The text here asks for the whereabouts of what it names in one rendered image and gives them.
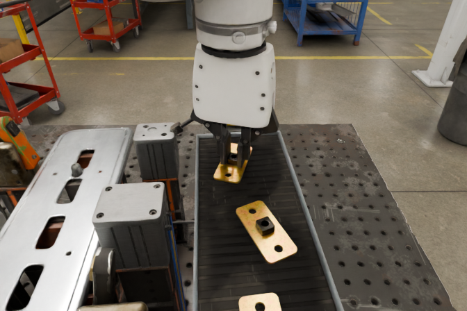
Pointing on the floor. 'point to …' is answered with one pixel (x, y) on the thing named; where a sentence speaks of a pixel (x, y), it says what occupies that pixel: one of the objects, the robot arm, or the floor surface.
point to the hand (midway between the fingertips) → (233, 148)
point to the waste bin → (456, 101)
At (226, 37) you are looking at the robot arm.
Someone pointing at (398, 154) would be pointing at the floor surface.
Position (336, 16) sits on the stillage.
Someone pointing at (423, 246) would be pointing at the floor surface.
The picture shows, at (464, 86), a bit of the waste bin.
